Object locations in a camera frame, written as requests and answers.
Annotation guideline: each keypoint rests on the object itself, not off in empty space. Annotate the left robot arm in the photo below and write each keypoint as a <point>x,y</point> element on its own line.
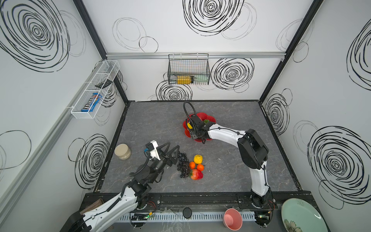
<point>134,194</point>

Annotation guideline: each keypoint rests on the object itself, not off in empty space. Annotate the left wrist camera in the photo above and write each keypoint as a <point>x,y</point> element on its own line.
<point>151,147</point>

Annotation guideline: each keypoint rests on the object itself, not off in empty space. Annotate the black remote control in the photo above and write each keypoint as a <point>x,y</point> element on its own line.
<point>104,84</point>

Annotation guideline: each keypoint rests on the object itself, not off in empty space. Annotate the blue candy packet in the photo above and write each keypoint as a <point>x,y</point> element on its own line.
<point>91,103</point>

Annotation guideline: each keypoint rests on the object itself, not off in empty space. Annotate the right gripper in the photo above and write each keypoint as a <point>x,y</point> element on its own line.
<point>194,127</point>

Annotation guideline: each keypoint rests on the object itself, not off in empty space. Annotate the dark grape bunch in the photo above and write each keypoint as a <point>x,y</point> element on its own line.
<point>183,165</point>

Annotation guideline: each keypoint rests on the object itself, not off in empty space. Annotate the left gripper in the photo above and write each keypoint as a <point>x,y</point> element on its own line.
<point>167,158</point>

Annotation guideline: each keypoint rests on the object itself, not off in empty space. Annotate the black wire basket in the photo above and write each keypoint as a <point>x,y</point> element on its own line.
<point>188,64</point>

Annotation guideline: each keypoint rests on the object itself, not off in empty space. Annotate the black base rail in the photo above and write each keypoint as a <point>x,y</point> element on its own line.
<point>238,199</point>

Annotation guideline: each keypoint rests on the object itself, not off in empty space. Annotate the green floral plate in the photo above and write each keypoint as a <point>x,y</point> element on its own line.
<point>300,216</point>

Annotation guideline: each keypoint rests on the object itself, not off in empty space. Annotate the small orange tangerine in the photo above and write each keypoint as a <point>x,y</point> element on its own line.
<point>200,167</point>
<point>192,165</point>

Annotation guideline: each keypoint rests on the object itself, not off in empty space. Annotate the black round knob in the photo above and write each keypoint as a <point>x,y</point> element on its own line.
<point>187,213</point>

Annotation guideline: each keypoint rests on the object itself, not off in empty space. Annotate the yellow box in basket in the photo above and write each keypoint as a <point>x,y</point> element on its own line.
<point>184,80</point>

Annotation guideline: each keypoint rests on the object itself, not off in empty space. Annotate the white wire shelf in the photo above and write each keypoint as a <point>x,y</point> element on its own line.
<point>104,70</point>

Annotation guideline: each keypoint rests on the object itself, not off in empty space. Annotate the small yellow fruit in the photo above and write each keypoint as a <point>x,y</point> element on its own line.
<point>198,159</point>

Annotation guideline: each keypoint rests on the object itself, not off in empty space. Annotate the pink cup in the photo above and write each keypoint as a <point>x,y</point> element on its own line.
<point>232,219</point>

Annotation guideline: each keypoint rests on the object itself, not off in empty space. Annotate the beige round container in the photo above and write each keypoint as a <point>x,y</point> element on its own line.
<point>122,151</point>

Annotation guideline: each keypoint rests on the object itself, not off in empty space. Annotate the brown woven mat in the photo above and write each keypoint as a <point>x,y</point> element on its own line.
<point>92,206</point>

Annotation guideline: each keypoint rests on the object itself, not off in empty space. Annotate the red flower fruit bowl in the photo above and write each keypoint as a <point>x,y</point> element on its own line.
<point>202,116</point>

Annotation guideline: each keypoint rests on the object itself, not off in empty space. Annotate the green bottle in basket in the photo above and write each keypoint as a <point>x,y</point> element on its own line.
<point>201,79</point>

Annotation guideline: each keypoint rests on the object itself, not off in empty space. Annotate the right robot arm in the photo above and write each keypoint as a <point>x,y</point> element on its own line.
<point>252,149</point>

